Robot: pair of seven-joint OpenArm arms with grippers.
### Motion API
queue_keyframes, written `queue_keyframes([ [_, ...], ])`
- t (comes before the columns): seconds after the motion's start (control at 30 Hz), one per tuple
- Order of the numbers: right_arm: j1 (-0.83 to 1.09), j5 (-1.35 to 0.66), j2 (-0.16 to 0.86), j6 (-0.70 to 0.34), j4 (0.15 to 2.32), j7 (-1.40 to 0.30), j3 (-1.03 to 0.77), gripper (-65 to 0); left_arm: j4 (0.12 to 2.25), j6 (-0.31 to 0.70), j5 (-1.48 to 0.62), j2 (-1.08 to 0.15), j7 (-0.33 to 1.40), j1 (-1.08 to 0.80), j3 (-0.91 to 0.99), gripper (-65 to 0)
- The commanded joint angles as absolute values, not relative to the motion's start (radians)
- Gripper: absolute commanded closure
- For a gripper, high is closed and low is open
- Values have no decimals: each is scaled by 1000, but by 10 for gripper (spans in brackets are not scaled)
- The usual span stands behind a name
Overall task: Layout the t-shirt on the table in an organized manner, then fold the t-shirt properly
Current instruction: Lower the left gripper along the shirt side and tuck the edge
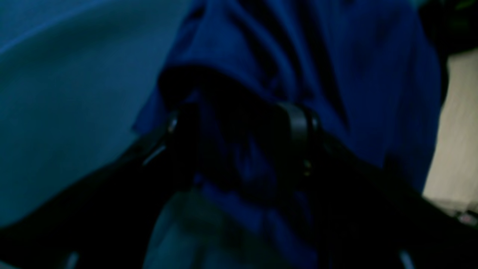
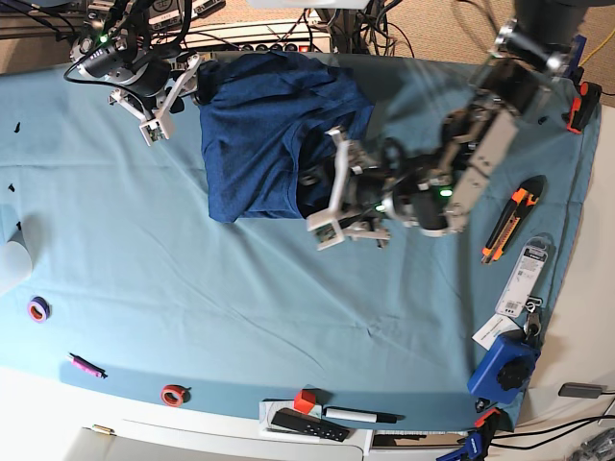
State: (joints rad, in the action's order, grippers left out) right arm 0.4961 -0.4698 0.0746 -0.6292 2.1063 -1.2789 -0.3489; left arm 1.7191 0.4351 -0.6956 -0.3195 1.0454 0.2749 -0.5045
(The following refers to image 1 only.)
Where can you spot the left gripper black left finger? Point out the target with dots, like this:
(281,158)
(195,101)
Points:
(105,220)

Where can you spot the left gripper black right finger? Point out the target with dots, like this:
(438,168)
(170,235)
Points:
(363,217)

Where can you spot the dark blue t-shirt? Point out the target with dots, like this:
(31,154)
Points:
(365,66)

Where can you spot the light blue table cloth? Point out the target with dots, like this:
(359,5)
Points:
(74,76)

